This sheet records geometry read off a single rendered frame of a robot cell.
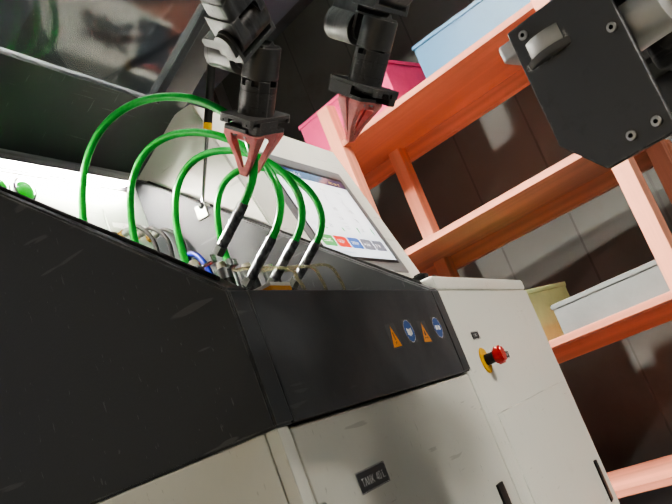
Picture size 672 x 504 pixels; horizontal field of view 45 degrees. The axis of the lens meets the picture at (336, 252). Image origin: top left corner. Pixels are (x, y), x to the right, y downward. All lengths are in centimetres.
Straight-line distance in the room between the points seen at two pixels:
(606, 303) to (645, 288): 15
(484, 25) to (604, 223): 105
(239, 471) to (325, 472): 10
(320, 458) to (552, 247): 305
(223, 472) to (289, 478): 8
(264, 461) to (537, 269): 315
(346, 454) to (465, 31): 255
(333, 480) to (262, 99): 60
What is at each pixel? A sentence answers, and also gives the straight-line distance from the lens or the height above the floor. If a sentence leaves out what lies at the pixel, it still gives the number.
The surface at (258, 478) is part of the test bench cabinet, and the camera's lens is 91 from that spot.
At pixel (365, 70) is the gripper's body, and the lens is 134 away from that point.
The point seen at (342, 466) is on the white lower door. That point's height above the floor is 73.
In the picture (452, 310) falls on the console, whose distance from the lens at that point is 157.
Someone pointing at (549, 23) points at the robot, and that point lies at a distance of 79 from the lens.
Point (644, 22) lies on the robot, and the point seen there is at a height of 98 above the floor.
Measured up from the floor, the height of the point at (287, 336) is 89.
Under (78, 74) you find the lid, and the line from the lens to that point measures 167.
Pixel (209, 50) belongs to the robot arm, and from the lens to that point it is 133.
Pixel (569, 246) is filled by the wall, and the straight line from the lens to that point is 386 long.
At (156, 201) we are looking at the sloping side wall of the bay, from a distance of 182.
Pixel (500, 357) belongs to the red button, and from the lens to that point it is 160.
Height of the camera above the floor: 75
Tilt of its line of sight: 13 degrees up
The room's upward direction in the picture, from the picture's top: 21 degrees counter-clockwise
